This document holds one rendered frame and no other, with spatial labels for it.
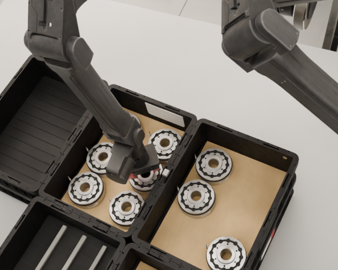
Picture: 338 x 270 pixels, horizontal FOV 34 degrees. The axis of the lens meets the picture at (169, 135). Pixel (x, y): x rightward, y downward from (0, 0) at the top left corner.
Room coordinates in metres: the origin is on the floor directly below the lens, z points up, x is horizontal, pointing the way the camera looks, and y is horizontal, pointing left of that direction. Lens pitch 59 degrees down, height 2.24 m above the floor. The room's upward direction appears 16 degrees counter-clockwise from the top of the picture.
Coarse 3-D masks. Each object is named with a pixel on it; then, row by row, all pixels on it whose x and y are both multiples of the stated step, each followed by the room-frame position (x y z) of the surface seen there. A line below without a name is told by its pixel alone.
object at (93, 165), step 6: (102, 144) 0.84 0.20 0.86; (108, 144) 0.84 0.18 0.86; (90, 150) 0.83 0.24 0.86; (96, 150) 0.83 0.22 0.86; (108, 150) 0.82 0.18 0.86; (90, 156) 0.82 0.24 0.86; (90, 162) 0.80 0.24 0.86; (96, 162) 0.79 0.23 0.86; (90, 168) 0.77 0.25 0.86; (96, 168) 0.77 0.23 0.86; (102, 168) 0.76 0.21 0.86
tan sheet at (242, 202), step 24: (192, 168) 0.70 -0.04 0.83; (240, 168) 0.66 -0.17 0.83; (264, 168) 0.64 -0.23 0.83; (216, 192) 0.61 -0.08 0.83; (240, 192) 0.59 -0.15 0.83; (264, 192) 0.57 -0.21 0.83; (168, 216) 0.58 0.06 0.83; (216, 216) 0.54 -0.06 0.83; (240, 216) 0.52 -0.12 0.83; (264, 216) 0.50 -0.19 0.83; (168, 240) 0.51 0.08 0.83; (192, 240) 0.49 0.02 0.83; (240, 240) 0.46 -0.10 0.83; (192, 264) 0.43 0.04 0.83
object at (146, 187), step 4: (160, 164) 0.72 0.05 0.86; (160, 168) 0.71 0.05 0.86; (156, 172) 0.70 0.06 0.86; (160, 172) 0.70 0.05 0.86; (156, 176) 0.69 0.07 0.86; (132, 180) 0.70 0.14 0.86; (136, 180) 0.70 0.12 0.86; (152, 180) 0.68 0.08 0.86; (156, 180) 0.68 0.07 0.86; (132, 184) 0.69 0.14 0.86; (136, 184) 0.69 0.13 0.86; (140, 184) 0.68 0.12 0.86; (144, 184) 0.68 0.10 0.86; (148, 184) 0.67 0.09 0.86; (152, 184) 0.67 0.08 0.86; (136, 188) 0.67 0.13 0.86; (140, 188) 0.67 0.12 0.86; (144, 188) 0.67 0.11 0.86; (148, 188) 0.66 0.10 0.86
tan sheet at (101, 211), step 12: (144, 120) 0.90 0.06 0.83; (144, 132) 0.86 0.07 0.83; (180, 132) 0.83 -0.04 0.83; (144, 144) 0.82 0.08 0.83; (168, 144) 0.80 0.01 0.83; (84, 168) 0.80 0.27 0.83; (108, 180) 0.74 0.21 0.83; (108, 192) 0.70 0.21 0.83; (72, 204) 0.70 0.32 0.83; (108, 204) 0.66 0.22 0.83; (96, 216) 0.64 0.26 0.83; (108, 216) 0.63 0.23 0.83; (120, 228) 0.58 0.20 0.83
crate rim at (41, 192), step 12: (144, 96) 0.92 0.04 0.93; (168, 108) 0.85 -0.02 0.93; (192, 120) 0.79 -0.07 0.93; (72, 144) 0.83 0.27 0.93; (180, 144) 0.73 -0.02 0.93; (168, 168) 0.67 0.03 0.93; (48, 180) 0.74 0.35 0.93; (60, 204) 0.66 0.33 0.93; (144, 204) 0.59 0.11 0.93; (84, 216) 0.60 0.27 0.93; (108, 228) 0.56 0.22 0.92; (132, 228) 0.53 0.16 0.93
